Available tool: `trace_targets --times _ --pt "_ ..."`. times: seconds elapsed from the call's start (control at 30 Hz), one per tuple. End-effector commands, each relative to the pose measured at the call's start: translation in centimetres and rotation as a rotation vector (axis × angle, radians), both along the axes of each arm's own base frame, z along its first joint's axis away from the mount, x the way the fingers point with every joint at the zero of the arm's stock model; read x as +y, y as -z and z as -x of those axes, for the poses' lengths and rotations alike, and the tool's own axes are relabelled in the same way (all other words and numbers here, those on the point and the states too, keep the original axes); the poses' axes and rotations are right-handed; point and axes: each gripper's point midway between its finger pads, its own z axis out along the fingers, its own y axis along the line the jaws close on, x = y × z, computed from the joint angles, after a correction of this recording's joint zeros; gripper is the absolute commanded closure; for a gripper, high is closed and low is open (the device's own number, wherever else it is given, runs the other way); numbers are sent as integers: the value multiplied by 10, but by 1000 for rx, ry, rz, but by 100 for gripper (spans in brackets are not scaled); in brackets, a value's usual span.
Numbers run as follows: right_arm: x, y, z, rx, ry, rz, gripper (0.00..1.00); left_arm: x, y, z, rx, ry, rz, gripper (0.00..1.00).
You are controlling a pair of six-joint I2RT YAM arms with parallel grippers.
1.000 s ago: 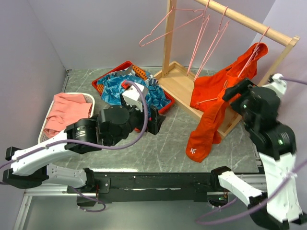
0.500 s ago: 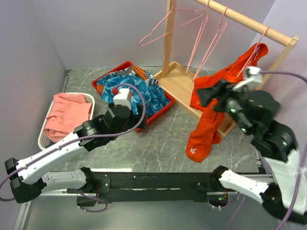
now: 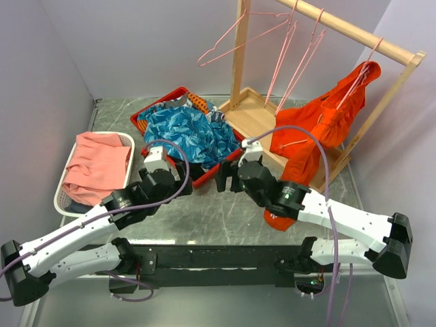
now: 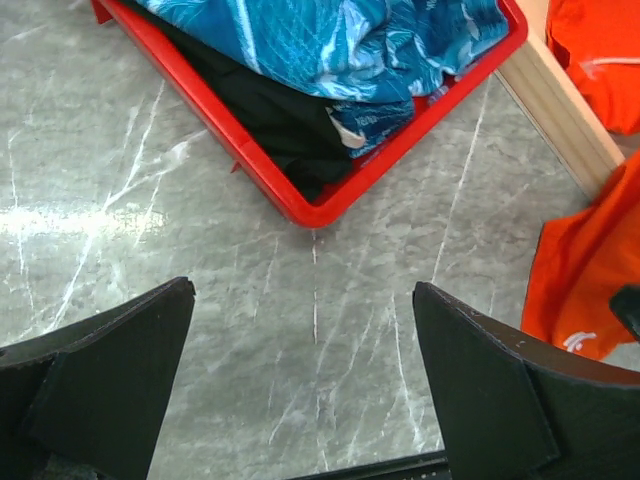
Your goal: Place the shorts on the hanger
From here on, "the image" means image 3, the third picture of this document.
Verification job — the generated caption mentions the pink garment in basket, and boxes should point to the pink garment in basket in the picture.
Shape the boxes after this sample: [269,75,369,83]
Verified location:
[61,132,131,206]

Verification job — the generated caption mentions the orange dotted garment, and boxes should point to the orange dotted garment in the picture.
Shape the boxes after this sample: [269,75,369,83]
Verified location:
[187,92,210,114]

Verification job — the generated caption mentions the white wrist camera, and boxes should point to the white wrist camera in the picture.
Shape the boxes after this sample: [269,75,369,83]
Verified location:
[238,138,263,168]
[143,146,170,173]

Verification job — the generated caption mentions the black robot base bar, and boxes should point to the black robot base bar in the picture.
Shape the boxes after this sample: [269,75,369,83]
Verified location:
[126,238,333,289]

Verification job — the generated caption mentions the red plastic bin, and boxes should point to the red plastic bin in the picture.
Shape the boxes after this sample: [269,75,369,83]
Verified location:
[130,87,249,189]

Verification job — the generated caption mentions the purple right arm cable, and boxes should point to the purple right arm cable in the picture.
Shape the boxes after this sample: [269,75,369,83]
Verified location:
[248,125,354,327]

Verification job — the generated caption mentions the wooden clothes rack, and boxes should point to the wooden clothes rack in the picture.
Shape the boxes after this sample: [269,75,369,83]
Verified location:
[220,1,426,181]

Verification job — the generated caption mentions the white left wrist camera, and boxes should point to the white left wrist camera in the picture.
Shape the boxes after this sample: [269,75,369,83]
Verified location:
[143,146,170,173]

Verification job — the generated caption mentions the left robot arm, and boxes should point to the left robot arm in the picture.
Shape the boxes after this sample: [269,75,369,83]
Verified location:
[1,159,192,307]

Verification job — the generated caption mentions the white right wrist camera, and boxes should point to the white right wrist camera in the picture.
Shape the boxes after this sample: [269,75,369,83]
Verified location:
[238,138,263,168]

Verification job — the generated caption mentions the blue leaf-patterned shorts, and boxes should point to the blue leaf-patterned shorts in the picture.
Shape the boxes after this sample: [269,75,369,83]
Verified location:
[138,102,239,170]

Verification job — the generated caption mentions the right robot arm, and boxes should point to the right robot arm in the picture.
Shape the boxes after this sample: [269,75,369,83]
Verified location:
[215,161,413,279]

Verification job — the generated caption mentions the orange drawstring shorts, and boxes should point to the orange drawstring shorts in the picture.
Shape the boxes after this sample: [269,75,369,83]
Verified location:
[264,60,382,232]

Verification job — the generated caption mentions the navy printed garment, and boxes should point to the navy printed garment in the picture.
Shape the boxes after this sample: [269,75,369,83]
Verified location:
[205,106,225,129]

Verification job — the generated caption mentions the pink wire hanger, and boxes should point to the pink wire hanger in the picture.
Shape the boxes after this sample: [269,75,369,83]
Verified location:
[197,10,292,67]
[264,0,298,106]
[336,37,384,110]
[275,8,326,116]

